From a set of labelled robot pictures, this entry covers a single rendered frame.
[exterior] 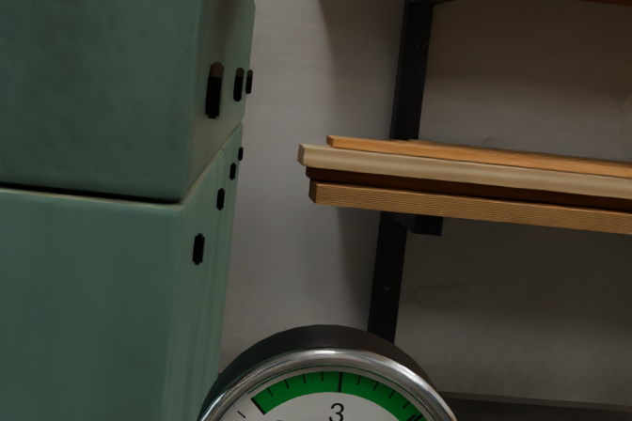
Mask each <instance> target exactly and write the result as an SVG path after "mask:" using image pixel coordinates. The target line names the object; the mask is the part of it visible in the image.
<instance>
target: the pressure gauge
mask: <svg viewBox="0 0 632 421"><path fill-rule="evenodd" d="M413 414H415V415H416V417H415V418H414V419H413V420H411V421H458V420H457V419H456V417H455V415H454V413H453V412H452V410H451V409H450V407H449V406H448V404H447V403H446V402H445V400H444V399H443V398H442V397H441V396H440V395H439V393H438V391H437V389H436V387H435V385H434V384H433V382H432V381H431V380H430V378H429V377H428V375H427V374H426V372H425V371H424V370H423V369H422V368H421V367H420V366H419V365H418V364H417V363H416V362H415V360H414V359H413V358H412V357H411V356H409V355H408V354H407V353H405V352H404V351H402V350H401V349H400V348H398V347H397V346H396V345H394V344H392V343H390V342H389V341H387V340H385V339H383V338H382V337H380V336H378V335H374V334H371V333H369V332H366V331H363V330H360V329H357V328H352V327H347V326H341V325H327V324H315V325H309V326H301V327H295V328H292V329H289V330H286V331H282V332H279V333H276V334H274V335H271V336H268V337H266V338H264V339H263V340H261V341H259V342H257V343H256V344H254V345H253V346H251V347H250V348H248V349H247V350H245V351H243V352H242V353H241V354H240V355H239V356H238V357H236V358H235V359H234V360H233V361H232V362H231V363H230V364H229V365H228V366H227V367H226V368H225V369H224V371H223V372H222V373H221V374H220V376H219V377H218V378H217V380H216V381H215V382H214V383H213V386H212V388H211V389H210V391H209V393H208V395H207V397H206V398H205V399H204V401H203V404H202V407H201V410H200V413H199V415H198V418H197V421H406V420H407V419H408V418H409V417H411V416H412V415H413Z"/></svg>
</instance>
